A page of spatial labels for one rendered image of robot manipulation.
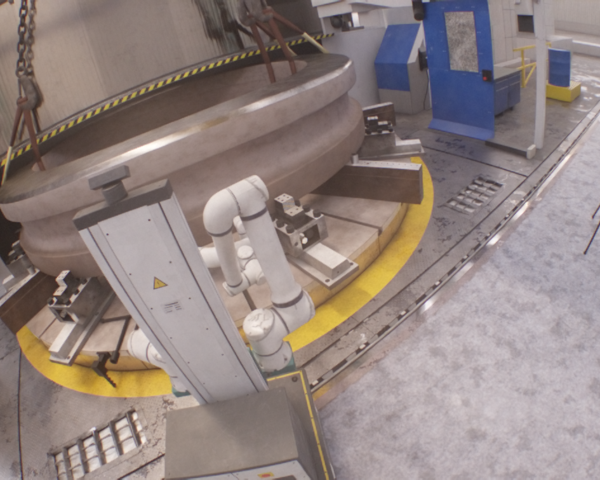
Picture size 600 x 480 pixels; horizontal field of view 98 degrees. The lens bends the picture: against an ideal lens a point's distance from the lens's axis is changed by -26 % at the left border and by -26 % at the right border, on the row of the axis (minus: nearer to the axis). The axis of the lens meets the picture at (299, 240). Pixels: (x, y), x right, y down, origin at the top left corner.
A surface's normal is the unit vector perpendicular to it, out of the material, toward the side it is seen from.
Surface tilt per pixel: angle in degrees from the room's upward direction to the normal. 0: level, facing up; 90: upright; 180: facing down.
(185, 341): 90
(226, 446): 0
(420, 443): 0
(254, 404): 0
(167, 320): 90
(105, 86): 90
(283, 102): 90
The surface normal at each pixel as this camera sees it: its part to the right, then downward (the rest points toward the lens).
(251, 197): 0.51, 0.22
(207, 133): 0.46, 0.42
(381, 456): -0.21, -0.80
